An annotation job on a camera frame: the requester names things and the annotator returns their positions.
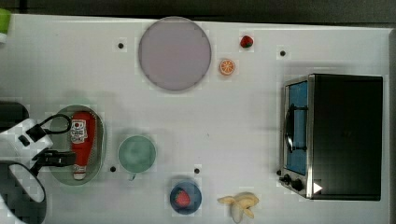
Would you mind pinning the green cylinder at corner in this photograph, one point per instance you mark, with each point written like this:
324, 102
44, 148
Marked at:
5, 17

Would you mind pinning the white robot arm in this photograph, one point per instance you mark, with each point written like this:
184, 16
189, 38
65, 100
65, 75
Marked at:
28, 149

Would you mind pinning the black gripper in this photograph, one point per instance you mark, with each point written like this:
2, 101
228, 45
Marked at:
42, 159

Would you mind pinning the peeled toy banana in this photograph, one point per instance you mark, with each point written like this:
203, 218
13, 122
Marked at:
240, 205

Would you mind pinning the orange slice toy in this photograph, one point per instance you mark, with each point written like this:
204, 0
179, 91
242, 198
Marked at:
226, 67

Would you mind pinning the small blue plate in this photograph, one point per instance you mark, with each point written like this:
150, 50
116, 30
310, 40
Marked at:
195, 194

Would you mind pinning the green mug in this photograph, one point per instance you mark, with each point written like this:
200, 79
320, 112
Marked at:
136, 155

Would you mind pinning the black toaster oven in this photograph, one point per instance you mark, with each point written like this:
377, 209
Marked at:
332, 137

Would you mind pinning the black round pan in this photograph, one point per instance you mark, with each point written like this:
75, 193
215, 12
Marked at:
11, 114

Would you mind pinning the strawberry on blue plate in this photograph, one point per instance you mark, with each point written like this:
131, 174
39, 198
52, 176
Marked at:
182, 199

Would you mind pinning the red toy strawberry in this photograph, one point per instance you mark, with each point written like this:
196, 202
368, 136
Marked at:
246, 42

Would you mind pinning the large grey round plate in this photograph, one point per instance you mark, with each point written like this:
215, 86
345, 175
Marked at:
174, 53

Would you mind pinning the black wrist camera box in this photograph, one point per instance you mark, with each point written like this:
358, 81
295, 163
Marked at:
36, 133

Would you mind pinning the red plush ketchup bottle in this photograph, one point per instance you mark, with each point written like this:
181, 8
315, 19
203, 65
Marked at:
82, 135

